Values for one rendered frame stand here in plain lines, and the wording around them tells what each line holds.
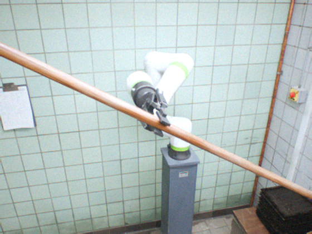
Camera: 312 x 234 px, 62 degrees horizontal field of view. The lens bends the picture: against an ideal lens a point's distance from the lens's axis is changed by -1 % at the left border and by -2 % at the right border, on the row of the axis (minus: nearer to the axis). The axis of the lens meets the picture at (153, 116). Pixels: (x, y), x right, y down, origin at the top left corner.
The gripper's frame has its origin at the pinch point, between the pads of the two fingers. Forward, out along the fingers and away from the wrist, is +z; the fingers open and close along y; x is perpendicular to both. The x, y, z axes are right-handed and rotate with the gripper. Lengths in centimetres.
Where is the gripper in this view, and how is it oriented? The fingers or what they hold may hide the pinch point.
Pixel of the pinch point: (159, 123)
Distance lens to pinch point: 76.7
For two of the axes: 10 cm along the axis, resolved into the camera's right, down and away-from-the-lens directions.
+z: 2.2, 4.3, -8.8
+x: -8.3, -3.9, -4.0
